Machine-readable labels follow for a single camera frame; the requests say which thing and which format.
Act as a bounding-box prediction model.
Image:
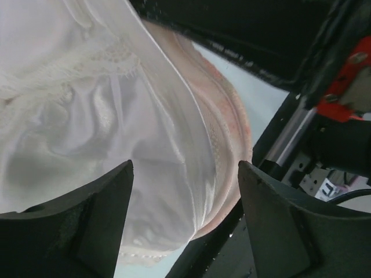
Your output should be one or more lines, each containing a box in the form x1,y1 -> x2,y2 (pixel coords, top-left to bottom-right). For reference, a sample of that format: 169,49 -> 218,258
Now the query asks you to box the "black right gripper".
253,1 -> 370,191

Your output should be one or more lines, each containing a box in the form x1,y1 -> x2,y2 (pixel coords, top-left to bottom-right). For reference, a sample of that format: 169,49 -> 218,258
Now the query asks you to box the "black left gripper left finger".
1,161 -> 134,277

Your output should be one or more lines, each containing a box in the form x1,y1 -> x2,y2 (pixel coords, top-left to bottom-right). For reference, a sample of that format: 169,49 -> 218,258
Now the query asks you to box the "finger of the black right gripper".
132,1 -> 338,91

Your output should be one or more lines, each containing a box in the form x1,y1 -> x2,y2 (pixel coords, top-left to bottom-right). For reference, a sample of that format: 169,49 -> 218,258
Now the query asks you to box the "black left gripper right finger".
238,161 -> 370,277

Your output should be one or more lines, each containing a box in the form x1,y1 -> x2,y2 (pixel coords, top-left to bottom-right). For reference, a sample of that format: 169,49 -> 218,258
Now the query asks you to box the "pink tulip mesh laundry bag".
118,22 -> 252,266

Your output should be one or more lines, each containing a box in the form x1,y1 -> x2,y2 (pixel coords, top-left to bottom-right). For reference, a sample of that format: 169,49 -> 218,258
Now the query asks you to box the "white satin bra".
1,1 -> 215,253

